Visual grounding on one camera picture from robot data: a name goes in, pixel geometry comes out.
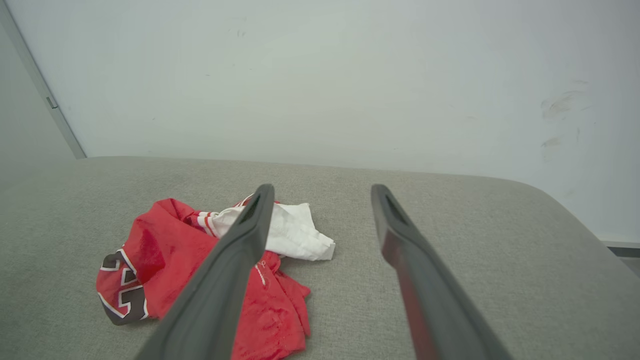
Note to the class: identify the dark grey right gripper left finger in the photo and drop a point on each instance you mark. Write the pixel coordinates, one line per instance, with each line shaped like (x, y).
(220, 295)

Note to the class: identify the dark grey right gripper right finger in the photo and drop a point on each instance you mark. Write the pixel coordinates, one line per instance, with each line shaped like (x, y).
(430, 300)

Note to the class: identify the grey metal wall strip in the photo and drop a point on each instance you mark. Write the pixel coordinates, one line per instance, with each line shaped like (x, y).
(68, 135)

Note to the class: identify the red and white jersey shirt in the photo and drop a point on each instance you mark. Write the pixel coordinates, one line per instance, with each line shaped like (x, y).
(165, 250)

